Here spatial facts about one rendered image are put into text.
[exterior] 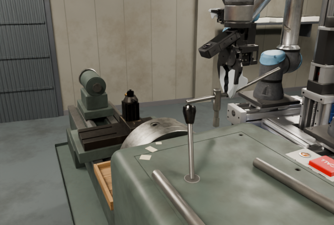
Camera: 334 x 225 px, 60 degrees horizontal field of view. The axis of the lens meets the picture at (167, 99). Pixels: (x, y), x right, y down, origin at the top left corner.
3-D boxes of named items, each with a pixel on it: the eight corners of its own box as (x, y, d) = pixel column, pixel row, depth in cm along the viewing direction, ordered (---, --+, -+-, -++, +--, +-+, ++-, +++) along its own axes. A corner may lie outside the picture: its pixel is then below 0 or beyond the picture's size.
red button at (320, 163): (346, 174, 68) (348, 166, 67) (329, 180, 66) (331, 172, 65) (323, 161, 73) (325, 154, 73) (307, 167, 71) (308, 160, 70)
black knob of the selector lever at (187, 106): (200, 125, 68) (200, 106, 66) (188, 127, 67) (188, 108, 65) (191, 118, 71) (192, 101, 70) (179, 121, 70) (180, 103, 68)
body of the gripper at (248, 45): (257, 66, 81) (262, 22, 77) (233, 70, 77) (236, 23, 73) (239, 61, 87) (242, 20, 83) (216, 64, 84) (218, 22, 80)
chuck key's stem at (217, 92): (214, 128, 84) (216, 90, 80) (210, 125, 86) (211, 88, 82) (221, 126, 85) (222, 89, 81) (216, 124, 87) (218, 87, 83)
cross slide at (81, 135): (163, 135, 161) (163, 127, 160) (84, 151, 143) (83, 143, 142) (150, 123, 176) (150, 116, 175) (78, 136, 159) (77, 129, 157)
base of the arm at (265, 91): (271, 90, 160) (273, 73, 157) (290, 99, 147) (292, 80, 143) (247, 93, 156) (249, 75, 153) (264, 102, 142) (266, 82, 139)
